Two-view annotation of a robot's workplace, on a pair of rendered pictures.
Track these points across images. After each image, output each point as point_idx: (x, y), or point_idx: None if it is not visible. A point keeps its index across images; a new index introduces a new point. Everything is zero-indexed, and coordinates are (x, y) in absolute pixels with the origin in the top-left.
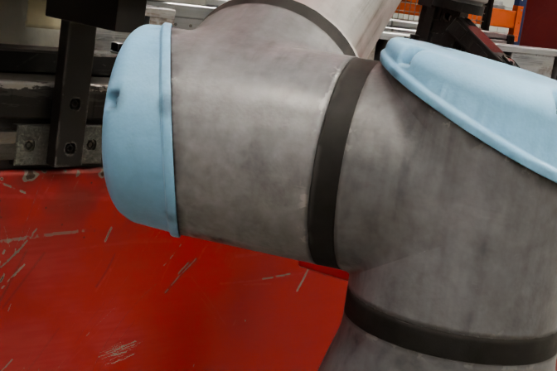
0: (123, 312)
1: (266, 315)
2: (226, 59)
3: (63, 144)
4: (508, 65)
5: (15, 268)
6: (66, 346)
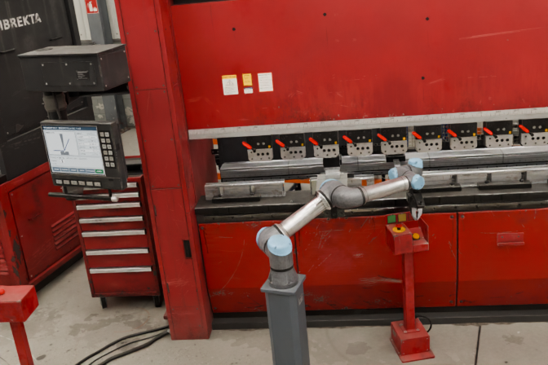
0: (357, 247)
1: None
2: (262, 235)
3: (332, 213)
4: (285, 239)
5: (328, 236)
6: (343, 252)
